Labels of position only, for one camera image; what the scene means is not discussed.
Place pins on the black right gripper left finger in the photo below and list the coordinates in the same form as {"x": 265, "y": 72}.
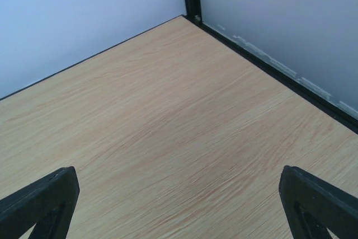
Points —
{"x": 46, "y": 206}

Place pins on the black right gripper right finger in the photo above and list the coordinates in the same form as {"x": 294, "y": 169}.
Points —
{"x": 314, "y": 208}

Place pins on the black enclosure frame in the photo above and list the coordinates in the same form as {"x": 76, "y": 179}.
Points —
{"x": 309, "y": 45}

